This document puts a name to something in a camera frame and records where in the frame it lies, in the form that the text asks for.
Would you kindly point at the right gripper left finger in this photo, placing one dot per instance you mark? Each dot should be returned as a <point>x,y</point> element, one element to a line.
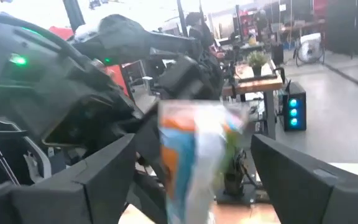
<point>57,199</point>

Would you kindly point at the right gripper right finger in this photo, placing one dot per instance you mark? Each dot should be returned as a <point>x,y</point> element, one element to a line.
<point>315,193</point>

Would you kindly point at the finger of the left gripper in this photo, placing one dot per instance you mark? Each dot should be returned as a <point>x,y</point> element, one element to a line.
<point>149,149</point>

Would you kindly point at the blue white granola bar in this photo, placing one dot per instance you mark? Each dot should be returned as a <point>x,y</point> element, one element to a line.
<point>182,155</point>

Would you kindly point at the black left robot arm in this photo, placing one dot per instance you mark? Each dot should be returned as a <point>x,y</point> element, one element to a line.
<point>42,87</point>

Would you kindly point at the green potted plant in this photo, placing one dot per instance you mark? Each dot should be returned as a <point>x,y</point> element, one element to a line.
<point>233,155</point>

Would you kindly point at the black computer blue lights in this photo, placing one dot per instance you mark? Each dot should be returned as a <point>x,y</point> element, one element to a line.
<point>300,93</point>

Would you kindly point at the wooden office table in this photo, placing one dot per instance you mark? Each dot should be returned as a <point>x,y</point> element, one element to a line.
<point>259,84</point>

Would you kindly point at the person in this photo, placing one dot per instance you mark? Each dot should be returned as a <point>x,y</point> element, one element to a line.
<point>197,28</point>

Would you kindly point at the potted plant dark pot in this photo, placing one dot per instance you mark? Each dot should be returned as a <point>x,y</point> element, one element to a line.
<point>256,59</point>

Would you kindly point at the white floor fan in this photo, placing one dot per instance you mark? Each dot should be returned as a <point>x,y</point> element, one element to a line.
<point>309,49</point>

